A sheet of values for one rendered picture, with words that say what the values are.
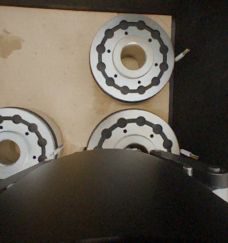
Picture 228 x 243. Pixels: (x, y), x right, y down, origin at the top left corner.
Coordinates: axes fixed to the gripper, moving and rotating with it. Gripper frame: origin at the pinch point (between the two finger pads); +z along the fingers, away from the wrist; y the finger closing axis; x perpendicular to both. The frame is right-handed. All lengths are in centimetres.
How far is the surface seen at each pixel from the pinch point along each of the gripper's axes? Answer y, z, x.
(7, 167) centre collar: -11.0, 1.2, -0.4
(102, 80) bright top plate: 0.4, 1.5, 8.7
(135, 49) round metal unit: 4.8, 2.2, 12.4
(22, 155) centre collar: -9.1, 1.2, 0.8
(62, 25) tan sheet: -4.3, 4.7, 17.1
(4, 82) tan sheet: -12.7, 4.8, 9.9
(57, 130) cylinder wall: -6.0, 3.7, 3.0
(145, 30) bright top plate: 5.8, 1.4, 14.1
